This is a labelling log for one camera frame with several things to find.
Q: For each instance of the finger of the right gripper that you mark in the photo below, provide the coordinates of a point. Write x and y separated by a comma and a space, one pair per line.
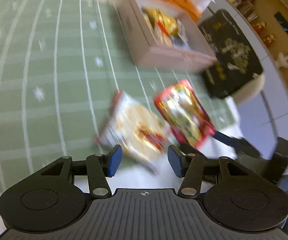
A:
240, 145

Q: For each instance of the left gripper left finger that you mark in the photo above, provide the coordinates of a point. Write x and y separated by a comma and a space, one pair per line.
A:
99, 168

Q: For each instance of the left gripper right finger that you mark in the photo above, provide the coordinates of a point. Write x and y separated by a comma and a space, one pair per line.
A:
190, 168

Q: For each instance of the red yellow snack packet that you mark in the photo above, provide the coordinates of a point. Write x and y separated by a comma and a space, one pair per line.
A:
180, 107

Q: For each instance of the white red cracker packet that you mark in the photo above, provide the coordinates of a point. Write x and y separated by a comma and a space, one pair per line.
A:
142, 135

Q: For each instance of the black gift box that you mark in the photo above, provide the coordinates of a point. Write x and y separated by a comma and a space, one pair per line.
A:
236, 61

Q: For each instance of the green grid tablecloth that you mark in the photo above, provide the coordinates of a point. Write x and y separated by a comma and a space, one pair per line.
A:
61, 62

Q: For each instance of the pink cardboard box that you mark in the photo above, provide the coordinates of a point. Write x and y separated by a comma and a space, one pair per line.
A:
161, 35

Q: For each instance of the orange white paper bag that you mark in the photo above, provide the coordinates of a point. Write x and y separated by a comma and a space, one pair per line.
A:
194, 8

